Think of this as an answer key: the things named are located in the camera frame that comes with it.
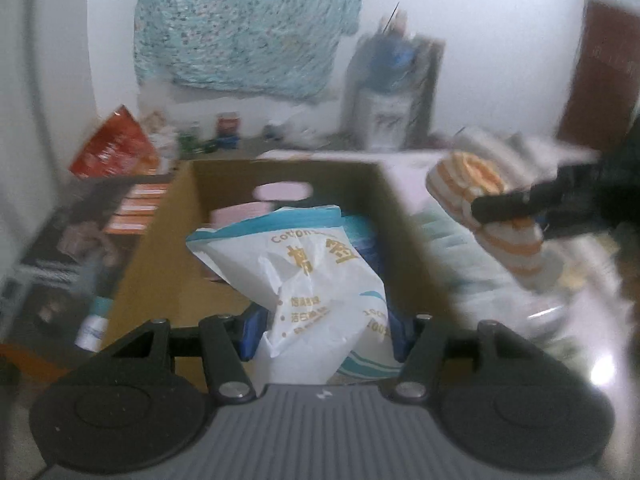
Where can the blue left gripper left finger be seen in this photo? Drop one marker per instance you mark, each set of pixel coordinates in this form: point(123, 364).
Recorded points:
point(253, 323)

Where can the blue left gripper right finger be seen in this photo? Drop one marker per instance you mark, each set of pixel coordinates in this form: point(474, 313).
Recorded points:
point(403, 334)

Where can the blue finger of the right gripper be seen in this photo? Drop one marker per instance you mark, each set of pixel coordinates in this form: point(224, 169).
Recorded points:
point(504, 207)

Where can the orange white striped sock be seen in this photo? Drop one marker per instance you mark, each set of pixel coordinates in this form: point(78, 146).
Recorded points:
point(470, 189)

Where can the white cotton pad bag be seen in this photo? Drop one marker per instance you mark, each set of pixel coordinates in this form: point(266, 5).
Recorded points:
point(328, 309)

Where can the pink glitter sponge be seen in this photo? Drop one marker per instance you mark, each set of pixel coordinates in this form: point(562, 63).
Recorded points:
point(222, 217)

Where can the brown wooden door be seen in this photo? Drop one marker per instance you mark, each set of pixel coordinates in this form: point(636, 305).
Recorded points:
point(605, 87)

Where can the patterned framed board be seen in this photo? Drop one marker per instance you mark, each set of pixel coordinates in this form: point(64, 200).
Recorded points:
point(425, 73)

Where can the brown cardboard box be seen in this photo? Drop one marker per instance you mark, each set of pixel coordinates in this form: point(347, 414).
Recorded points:
point(165, 280)

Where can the white water dispenser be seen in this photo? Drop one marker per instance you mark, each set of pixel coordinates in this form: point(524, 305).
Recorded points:
point(376, 121)

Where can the blue water dispenser bottle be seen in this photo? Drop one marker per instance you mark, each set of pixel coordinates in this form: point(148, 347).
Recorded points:
point(388, 60)

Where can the red snack bag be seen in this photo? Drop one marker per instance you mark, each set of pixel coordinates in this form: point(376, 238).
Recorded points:
point(118, 148)

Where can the teal floral hanging cloth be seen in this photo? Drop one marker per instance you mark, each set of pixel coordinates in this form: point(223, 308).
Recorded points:
point(282, 48)

